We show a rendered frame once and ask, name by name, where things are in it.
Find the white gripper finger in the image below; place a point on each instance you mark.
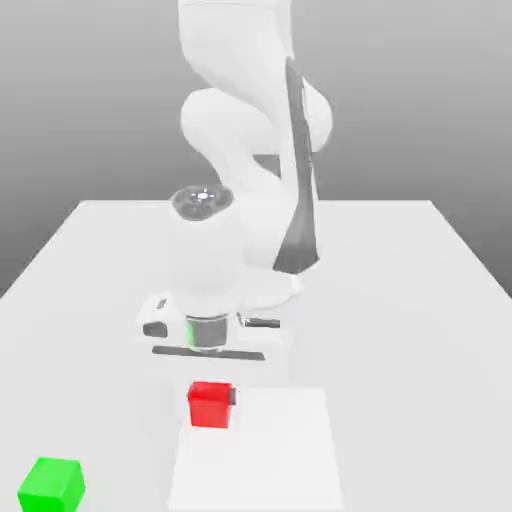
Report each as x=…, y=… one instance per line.
x=233, y=396

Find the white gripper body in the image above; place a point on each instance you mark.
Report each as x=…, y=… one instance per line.
x=208, y=362

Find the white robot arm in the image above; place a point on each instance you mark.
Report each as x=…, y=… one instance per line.
x=240, y=132

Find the small red cube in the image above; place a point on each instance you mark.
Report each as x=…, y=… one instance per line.
x=209, y=408

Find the small green cube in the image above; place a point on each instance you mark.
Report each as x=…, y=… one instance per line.
x=50, y=486

